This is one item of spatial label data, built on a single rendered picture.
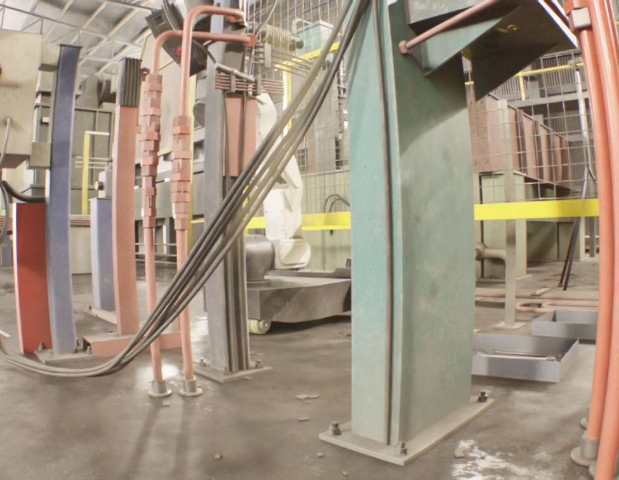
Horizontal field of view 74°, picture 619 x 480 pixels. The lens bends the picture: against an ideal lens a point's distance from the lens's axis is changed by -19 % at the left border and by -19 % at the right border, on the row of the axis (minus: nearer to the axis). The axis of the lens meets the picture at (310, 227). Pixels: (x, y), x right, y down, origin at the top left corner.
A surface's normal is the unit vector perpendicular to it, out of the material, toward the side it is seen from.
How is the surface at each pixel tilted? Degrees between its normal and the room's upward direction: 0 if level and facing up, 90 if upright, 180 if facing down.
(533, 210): 90
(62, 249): 90
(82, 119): 90
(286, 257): 90
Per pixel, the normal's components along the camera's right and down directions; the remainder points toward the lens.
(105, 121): 0.70, -0.02
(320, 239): -0.71, 0.00
